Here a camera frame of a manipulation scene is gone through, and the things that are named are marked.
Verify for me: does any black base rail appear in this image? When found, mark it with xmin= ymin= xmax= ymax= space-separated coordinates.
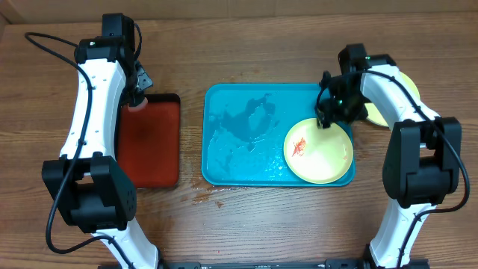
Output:
xmin=97 ymin=258 xmax=430 ymax=269

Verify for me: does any black and red tray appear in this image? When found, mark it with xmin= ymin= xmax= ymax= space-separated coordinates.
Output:
xmin=116 ymin=93 xmax=181 ymax=189

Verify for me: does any teal plastic tray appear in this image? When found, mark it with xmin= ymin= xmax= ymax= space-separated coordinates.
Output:
xmin=200 ymin=82 xmax=356 ymax=188

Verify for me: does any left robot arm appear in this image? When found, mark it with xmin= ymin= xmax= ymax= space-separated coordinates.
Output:
xmin=42 ymin=34 xmax=160 ymax=268

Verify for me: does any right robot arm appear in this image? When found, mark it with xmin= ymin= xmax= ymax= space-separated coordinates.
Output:
xmin=316 ymin=50 xmax=470 ymax=268

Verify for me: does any green plate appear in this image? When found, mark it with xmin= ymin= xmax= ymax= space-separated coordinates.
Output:
xmin=365 ymin=72 xmax=420 ymax=127
xmin=283 ymin=118 xmax=353 ymax=184

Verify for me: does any dark sponge with red base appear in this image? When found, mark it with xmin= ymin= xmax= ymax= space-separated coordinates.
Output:
xmin=127 ymin=98 xmax=148 ymax=113

